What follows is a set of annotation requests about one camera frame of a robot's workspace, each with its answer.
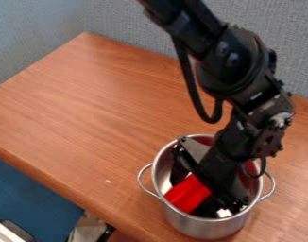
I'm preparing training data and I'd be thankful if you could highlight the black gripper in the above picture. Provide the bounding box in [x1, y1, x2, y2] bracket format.
[169, 136, 249, 218]

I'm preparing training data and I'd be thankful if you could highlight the red block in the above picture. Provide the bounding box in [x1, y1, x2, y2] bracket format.
[164, 174, 212, 214]

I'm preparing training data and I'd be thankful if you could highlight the metal pot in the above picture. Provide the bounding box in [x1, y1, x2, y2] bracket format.
[137, 140, 276, 240]

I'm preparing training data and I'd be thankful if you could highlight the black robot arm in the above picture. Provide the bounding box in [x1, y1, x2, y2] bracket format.
[137, 0, 294, 217]

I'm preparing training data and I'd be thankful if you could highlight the white object at corner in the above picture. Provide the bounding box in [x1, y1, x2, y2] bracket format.
[0, 220, 36, 242]

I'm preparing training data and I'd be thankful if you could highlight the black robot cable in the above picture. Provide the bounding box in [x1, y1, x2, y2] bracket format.
[173, 37, 225, 125]

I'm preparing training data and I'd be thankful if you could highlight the grey table leg bracket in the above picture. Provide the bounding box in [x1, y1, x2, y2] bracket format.
[65, 212, 115, 242]

